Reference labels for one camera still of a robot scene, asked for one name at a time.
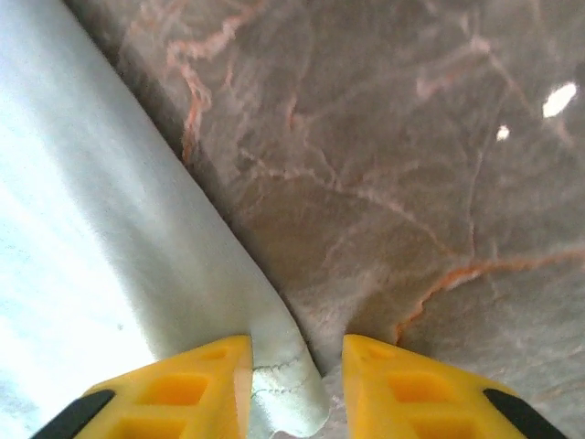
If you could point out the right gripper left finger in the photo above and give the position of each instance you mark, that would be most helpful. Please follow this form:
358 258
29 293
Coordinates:
183 393

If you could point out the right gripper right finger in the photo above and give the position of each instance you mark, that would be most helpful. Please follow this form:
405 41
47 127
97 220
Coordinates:
411 398

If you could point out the light blue t-shirt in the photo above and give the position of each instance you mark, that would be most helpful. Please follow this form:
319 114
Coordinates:
91 206

